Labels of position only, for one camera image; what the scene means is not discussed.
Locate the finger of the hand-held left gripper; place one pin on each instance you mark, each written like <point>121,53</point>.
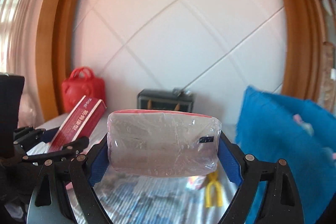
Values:
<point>76,145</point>
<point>31,136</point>

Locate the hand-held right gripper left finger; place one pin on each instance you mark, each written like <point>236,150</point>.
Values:
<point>98,166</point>

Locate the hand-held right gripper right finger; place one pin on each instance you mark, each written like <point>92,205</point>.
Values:
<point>233,166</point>

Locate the long red carton box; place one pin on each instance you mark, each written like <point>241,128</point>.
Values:
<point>78,121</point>

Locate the blue plastic storage bin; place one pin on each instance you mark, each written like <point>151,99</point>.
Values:
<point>275,134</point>

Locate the clear tissue packet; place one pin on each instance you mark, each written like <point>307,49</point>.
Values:
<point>162,142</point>

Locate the pale bundled cloth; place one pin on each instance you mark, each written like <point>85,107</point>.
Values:
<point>31,111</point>

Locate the yellow plastic clamp toy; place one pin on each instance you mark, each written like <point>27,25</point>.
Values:
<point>210,187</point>

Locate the colourful striped tissue packet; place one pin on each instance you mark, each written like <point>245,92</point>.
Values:
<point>195,182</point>

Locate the red bear-shaped case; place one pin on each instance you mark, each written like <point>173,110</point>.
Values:
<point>84,92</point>

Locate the striped floral bed sheet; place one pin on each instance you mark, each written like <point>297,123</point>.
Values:
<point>157,200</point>

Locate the white window curtain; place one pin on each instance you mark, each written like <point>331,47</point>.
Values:
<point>21,16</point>

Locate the patterned rolled carpet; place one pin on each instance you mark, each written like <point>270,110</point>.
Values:
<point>328,77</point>

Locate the white padded headboard panel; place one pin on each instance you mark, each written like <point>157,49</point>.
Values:
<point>170,29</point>

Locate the wooden headboard frame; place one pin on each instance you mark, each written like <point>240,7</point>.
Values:
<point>60,29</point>

